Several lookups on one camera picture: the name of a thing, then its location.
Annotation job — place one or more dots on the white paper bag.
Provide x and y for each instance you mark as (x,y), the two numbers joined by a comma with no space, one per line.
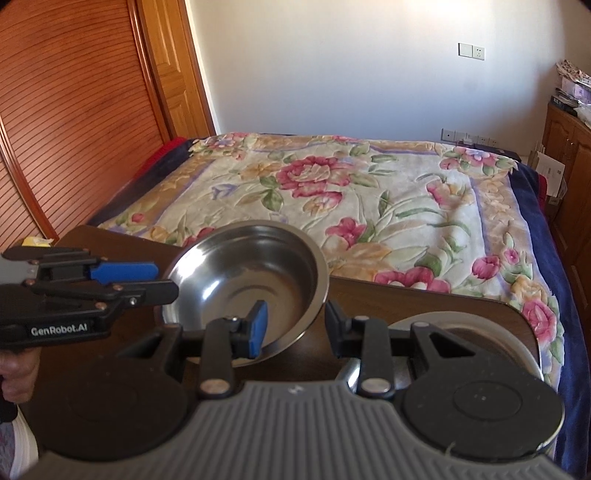
(549,173)

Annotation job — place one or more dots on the dark blue blanket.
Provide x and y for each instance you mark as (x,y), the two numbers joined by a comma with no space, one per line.
(568,346)

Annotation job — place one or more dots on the pile of papers and boxes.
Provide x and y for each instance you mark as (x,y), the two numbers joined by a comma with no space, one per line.
(575,87)

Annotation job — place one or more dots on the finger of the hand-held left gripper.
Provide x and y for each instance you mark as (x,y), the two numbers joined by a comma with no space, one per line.
(124,271)
(152,293)

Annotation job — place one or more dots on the yellow plush toy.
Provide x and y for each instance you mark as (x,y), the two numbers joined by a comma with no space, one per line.
(34,241)

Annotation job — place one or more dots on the pale cloth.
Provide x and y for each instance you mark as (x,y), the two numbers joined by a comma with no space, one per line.
(18,438)

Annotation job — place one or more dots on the black object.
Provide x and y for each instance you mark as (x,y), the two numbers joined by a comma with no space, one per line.
(489,150)

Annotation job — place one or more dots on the stainless steel bowl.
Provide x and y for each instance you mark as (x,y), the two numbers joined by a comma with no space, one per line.
(489,334)
(258,258)

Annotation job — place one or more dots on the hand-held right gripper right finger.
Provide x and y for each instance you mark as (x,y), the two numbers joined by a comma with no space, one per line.
(339,332)

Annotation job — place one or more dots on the wooden panelled door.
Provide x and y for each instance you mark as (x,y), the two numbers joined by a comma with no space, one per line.
(173,69)

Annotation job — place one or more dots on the wooden cabinet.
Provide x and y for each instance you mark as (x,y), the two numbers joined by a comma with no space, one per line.
(575,194)

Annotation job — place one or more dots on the white wall switch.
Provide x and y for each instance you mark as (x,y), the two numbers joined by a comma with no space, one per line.
(471,50)

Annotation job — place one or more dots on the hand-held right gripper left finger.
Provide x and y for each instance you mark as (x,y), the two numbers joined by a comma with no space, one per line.
(257,330)

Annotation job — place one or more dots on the wall outlet strip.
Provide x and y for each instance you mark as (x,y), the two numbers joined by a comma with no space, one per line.
(466,136)

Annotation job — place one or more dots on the red cloth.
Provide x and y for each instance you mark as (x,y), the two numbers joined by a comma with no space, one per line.
(159,154)

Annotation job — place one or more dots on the louvered wooden wardrobe door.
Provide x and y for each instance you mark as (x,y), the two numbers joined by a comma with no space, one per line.
(83,101)
(18,198)

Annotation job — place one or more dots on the person's left hand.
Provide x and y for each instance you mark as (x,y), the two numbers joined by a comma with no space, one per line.
(18,376)

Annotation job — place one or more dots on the floral blanket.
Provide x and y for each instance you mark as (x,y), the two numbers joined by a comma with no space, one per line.
(369,184)

